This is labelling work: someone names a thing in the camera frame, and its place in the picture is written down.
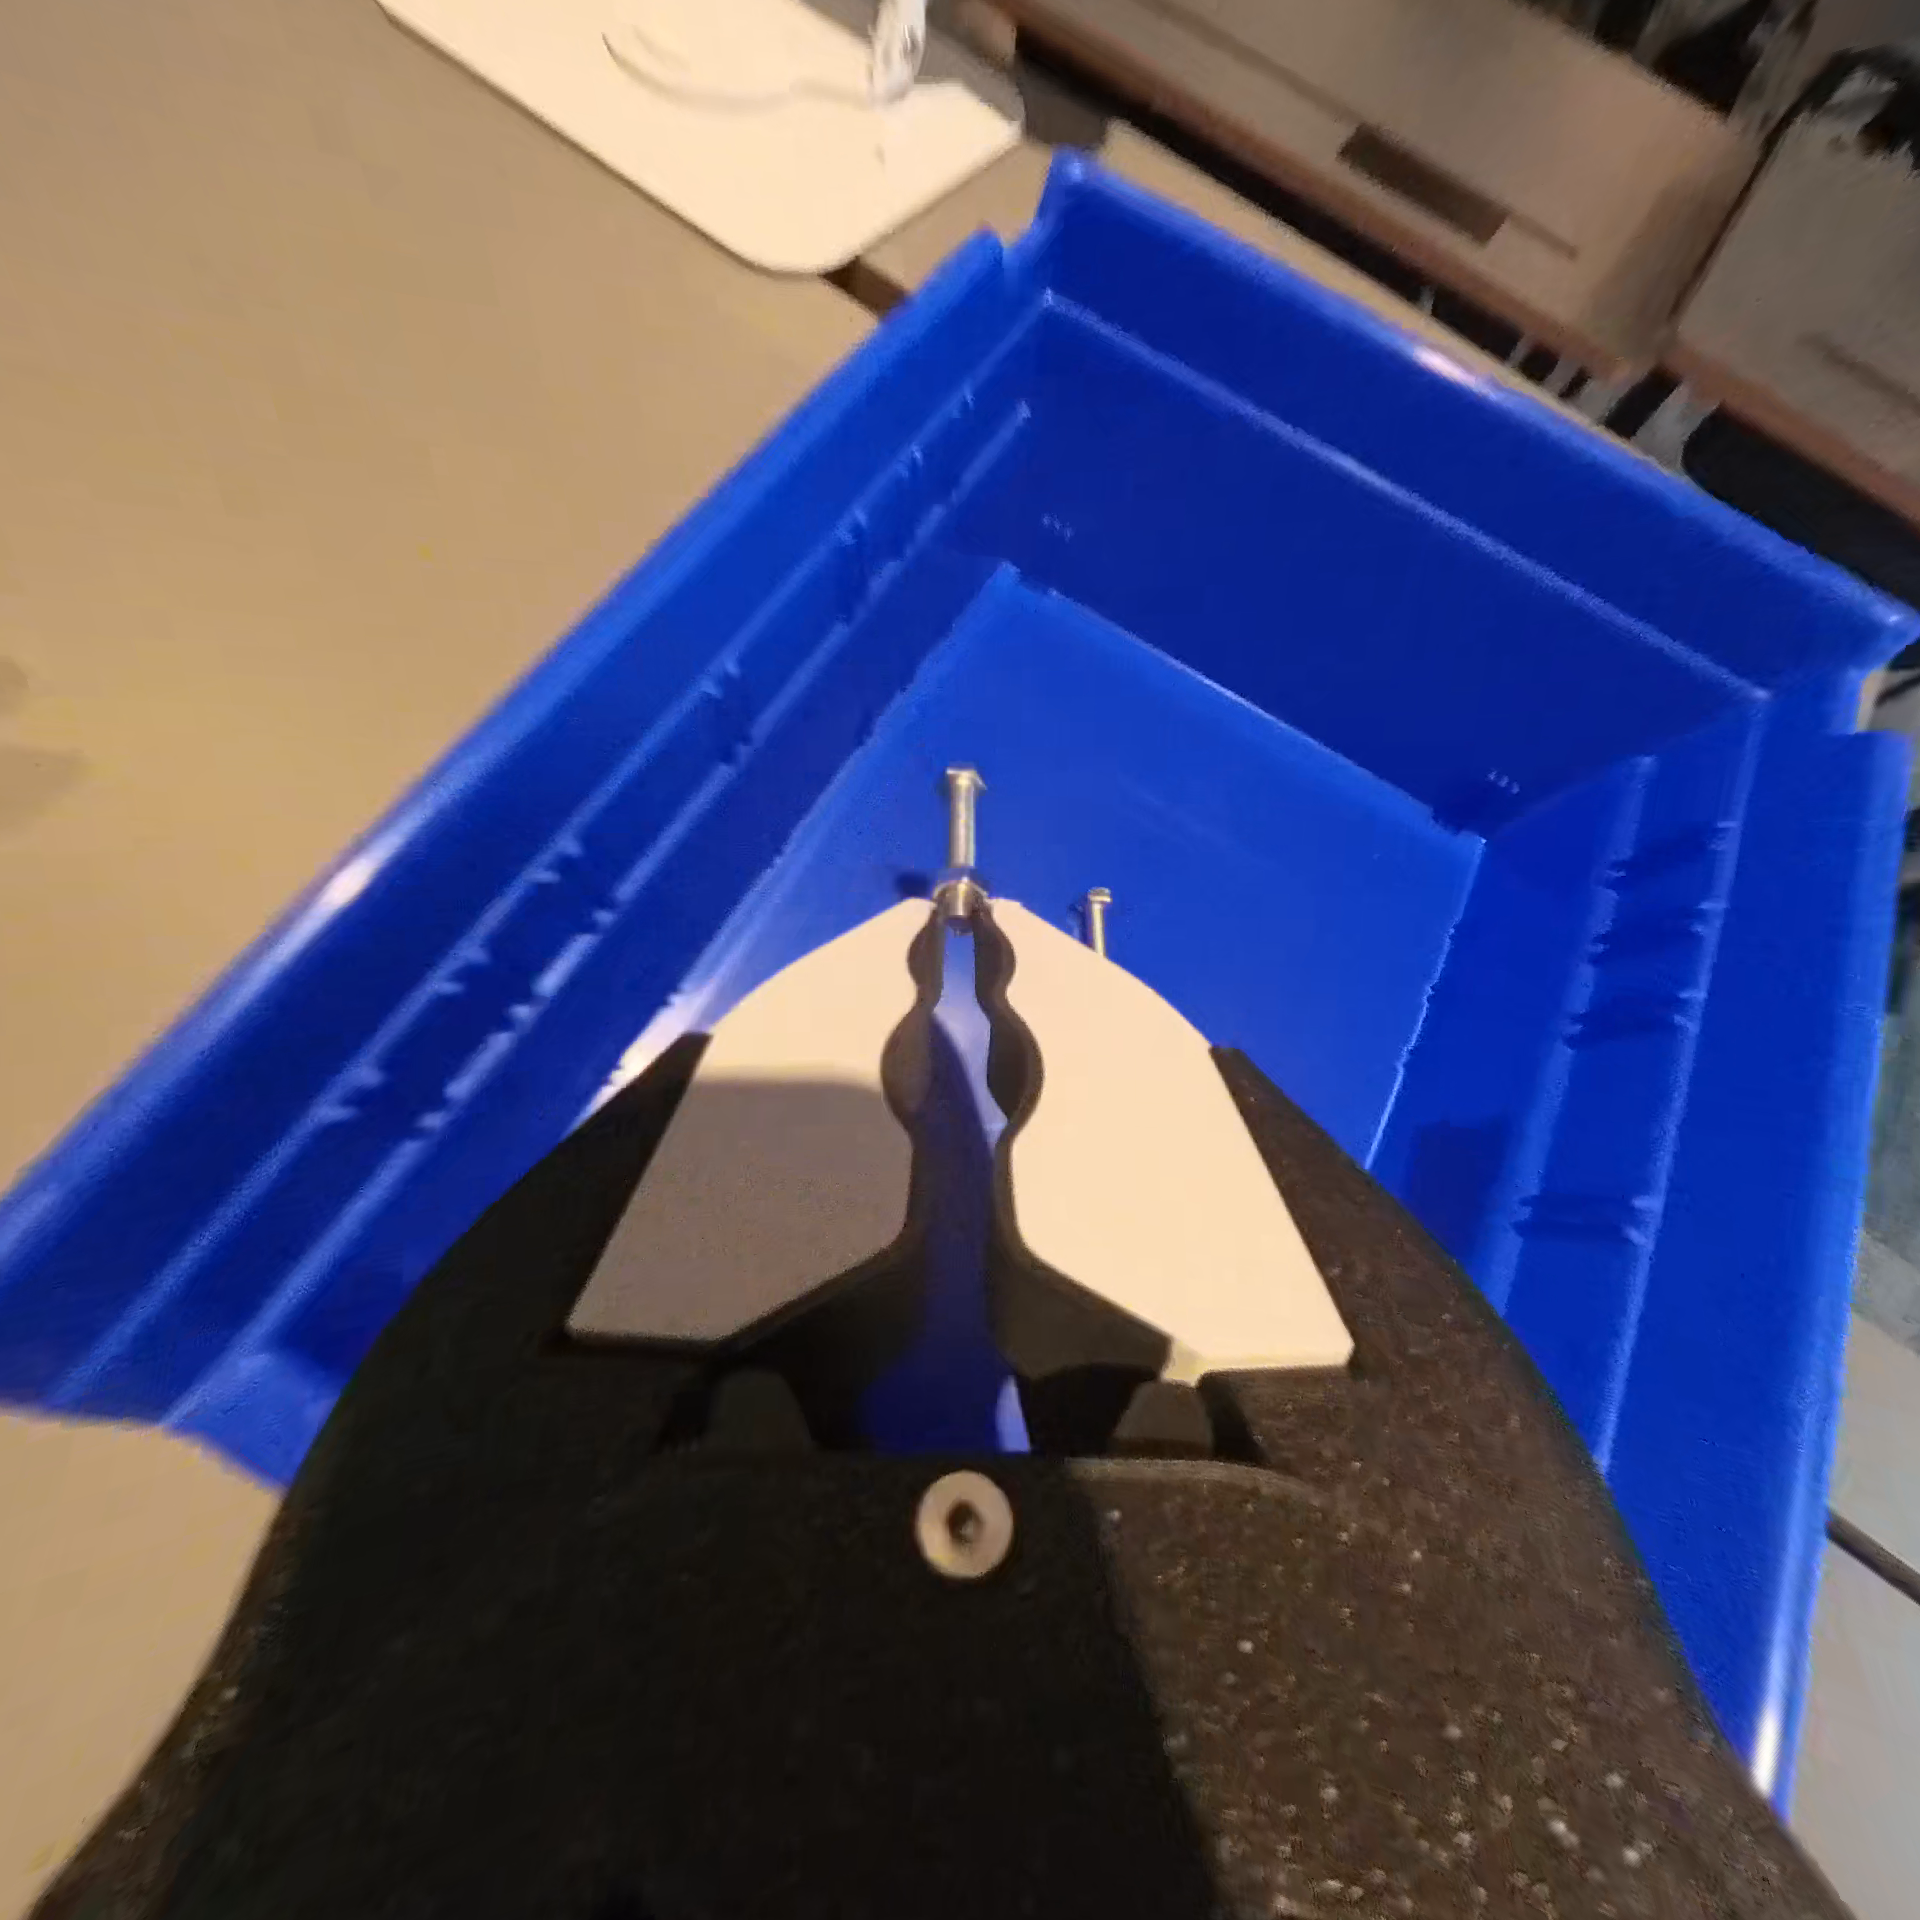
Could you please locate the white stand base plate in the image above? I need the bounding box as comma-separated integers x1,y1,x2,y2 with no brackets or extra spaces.
374,0,1029,276

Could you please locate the black cable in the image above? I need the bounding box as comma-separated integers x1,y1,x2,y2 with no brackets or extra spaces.
1830,1511,1920,1602

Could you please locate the blue plastic bin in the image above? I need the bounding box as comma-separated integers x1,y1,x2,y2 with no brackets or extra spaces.
0,145,1920,1817

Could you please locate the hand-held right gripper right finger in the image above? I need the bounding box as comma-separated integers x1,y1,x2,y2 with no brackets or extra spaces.
976,898,1355,1384

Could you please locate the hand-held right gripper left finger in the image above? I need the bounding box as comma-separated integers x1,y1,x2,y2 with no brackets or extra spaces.
565,898,944,1348

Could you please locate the clear acrylic stand bracket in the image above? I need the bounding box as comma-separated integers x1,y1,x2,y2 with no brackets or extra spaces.
600,0,936,117

